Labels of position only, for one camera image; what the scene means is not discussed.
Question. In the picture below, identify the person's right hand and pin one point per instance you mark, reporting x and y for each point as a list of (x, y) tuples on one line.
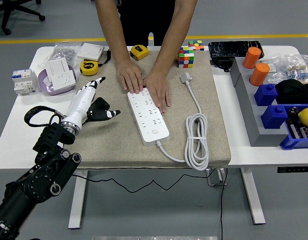
[(130, 77)]

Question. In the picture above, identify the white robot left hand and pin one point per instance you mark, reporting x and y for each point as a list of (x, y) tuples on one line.
[(81, 105)]

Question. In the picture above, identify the person's left hand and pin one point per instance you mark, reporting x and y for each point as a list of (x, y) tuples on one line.
[(157, 90)]

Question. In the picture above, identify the white power strip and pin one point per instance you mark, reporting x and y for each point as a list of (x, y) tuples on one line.
[(149, 122)]

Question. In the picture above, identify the person's right forearm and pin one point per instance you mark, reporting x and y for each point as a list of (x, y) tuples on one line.
[(111, 30)]

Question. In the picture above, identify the person's left forearm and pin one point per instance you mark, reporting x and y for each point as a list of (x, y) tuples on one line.
[(176, 30)]

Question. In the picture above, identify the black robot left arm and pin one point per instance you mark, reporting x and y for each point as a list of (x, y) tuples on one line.
[(44, 180)]

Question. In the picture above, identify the beige fabric mat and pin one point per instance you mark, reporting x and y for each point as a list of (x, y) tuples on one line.
[(179, 112)]

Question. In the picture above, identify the purple bowl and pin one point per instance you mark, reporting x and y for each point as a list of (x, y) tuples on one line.
[(51, 92)]

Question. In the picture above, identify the large colourful puzzle cube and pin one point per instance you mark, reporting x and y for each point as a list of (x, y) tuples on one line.
[(186, 58)]

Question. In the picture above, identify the clear bag of screws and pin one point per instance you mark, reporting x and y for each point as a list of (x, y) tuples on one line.
[(64, 51)]

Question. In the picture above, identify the small colourful puzzle cube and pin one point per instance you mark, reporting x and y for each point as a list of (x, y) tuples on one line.
[(196, 45)]

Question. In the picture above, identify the person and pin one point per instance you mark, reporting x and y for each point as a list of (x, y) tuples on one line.
[(144, 20)]

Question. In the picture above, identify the white circuit breaker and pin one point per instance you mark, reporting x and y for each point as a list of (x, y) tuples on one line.
[(24, 82)]

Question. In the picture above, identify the black power brick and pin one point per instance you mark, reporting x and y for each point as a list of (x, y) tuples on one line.
[(221, 63)]

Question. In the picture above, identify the black cracked tray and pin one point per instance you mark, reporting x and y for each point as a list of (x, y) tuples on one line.
[(229, 50)]

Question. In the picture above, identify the white table leg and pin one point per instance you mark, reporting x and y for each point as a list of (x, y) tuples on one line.
[(77, 200), (254, 200)]

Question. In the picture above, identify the grey stepped block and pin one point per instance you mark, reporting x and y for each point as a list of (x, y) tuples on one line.
[(251, 110)]

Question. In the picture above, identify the orange cylinder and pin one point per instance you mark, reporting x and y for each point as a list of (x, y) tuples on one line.
[(251, 58), (259, 75)]

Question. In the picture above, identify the black office chair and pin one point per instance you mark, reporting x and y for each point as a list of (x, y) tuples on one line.
[(6, 31)]

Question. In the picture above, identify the blue block with knob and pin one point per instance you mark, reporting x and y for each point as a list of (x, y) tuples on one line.
[(274, 118), (265, 96)]

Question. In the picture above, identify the clear plastic bag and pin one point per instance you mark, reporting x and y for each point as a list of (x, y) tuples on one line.
[(275, 66)]

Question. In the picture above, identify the black cloth bundle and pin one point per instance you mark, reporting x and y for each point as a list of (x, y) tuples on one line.
[(294, 92)]

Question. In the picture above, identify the dark round knob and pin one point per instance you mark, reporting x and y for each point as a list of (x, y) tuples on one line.
[(293, 111)]

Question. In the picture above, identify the clear bag of resistors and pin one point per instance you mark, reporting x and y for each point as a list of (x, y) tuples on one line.
[(297, 70)]

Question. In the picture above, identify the blue plastic bin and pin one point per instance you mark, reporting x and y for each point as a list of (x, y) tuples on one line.
[(294, 143)]

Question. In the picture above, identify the yellow lemon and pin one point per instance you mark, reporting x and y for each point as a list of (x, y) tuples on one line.
[(306, 117)]

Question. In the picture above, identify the black desk control panel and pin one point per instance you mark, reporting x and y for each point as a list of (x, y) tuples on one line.
[(295, 170)]

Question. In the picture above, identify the white wall socket panel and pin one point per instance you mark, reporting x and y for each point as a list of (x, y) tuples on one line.
[(62, 80)]

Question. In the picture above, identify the white wall switch panel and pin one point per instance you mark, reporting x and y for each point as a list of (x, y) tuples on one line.
[(57, 65)]

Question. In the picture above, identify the white flat switch box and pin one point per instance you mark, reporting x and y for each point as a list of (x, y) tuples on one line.
[(90, 51)]

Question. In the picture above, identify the silver metal bracket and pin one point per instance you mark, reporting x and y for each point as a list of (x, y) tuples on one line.
[(215, 178)]

